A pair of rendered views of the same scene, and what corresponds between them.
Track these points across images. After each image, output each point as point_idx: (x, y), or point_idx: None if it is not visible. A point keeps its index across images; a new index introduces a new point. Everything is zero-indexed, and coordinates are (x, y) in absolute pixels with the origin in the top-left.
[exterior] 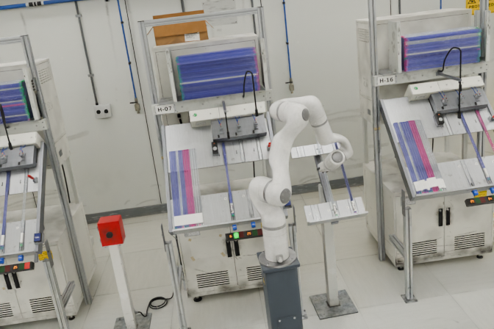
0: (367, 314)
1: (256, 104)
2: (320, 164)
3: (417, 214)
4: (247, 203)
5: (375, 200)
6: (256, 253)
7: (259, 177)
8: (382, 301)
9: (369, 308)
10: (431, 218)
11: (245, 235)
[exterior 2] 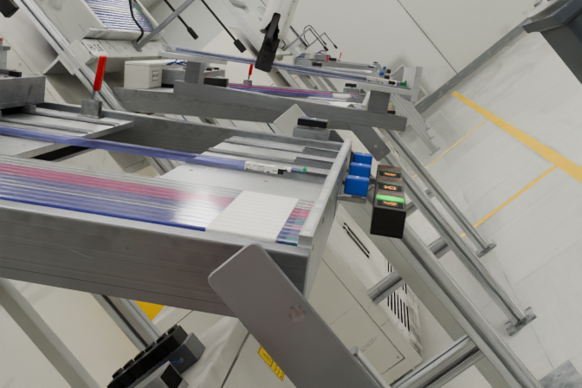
0: (577, 345)
1: None
2: None
3: (343, 242)
4: (267, 160)
5: None
6: (561, 8)
7: None
8: (528, 348)
9: (555, 353)
10: (354, 246)
11: (396, 191)
